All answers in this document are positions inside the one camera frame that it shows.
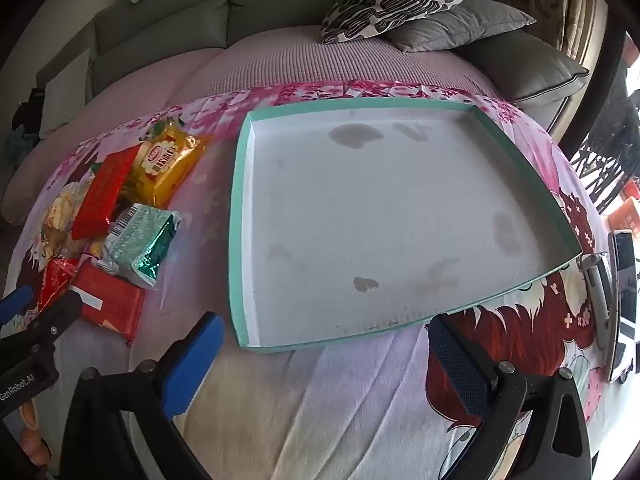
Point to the green rice cracker packet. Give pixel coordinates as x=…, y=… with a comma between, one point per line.
x=162, y=125

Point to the teal cloth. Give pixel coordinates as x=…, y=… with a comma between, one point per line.
x=15, y=145

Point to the black metal railing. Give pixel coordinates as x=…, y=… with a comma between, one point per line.
x=600, y=170

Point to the teal cardboard tray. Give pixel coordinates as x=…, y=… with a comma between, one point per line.
x=375, y=210

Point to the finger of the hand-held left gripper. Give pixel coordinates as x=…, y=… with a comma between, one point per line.
x=55, y=317
x=15, y=302

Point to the dark red snack box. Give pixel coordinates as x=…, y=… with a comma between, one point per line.
x=112, y=300

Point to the silver green snack packet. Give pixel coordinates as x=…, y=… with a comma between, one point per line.
x=140, y=245

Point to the large yellow snack packet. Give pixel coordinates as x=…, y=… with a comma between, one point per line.
x=167, y=162

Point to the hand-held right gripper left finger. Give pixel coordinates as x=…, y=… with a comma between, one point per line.
x=195, y=360

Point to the orange red box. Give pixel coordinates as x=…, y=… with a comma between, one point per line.
x=625, y=217

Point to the silver device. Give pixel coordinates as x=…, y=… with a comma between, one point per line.
x=597, y=280

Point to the pink waffle sofa cover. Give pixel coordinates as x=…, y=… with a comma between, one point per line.
x=280, y=65

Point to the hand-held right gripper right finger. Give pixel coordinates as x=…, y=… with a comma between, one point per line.
x=460, y=370

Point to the grey green sofa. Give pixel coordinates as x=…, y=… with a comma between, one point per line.
x=165, y=20

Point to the dark clothes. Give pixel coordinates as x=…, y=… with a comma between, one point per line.
x=27, y=110

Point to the white cushion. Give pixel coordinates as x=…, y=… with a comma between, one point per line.
x=65, y=90

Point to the puffy red snack packet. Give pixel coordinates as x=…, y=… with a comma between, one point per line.
x=55, y=277

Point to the grey pillow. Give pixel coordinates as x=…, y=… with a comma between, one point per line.
x=450, y=27

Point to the dark window frame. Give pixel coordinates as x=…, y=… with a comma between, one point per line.
x=595, y=85

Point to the pink printed blanket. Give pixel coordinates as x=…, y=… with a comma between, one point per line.
x=350, y=410

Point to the white smartphone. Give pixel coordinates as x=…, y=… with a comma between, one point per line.
x=625, y=300

